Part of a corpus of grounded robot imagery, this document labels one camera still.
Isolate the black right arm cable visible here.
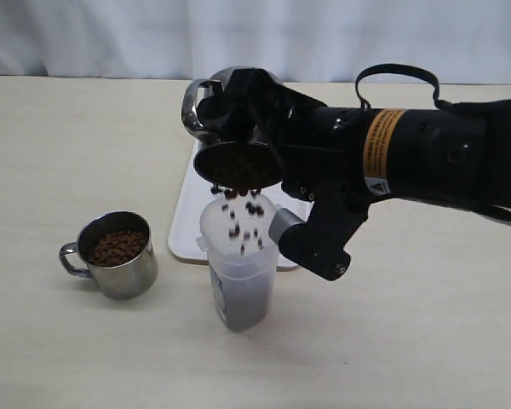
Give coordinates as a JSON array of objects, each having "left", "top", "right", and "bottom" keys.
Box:
[{"left": 354, "top": 63, "right": 456, "bottom": 112}]

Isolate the white plastic tray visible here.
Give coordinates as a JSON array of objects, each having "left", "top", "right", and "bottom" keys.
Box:
[{"left": 168, "top": 140, "right": 312, "bottom": 271}]

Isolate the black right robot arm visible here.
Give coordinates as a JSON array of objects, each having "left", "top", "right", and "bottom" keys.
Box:
[{"left": 182, "top": 68, "right": 511, "bottom": 281}]

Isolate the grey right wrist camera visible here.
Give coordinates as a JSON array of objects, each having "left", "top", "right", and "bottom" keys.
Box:
[{"left": 268, "top": 207, "right": 304, "bottom": 245}]

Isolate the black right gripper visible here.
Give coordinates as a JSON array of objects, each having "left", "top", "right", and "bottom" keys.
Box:
[{"left": 197, "top": 69, "right": 370, "bottom": 281}]

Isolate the white backdrop curtain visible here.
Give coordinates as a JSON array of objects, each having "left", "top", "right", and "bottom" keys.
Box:
[{"left": 0, "top": 1, "right": 511, "bottom": 84}]

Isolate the steel mug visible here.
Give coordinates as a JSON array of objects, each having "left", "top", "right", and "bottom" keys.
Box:
[
  {"left": 59, "top": 210, "right": 158, "bottom": 299},
  {"left": 181, "top": 66, "right": 281, "bottom": 191}
]

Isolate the clear plastic tall container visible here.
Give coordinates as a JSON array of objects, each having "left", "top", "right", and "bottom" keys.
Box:
[{"left": 196, "top": 190, "right": 279, "bottom": 332}]

